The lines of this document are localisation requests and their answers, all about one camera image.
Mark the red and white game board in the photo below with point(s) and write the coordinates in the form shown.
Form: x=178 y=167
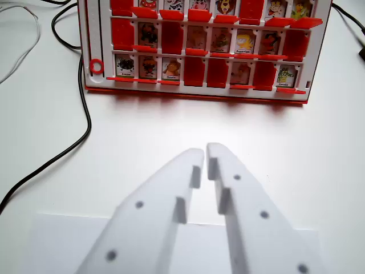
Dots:
x=94 y=34

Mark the black box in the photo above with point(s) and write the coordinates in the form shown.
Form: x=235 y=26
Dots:
x=362 y=57

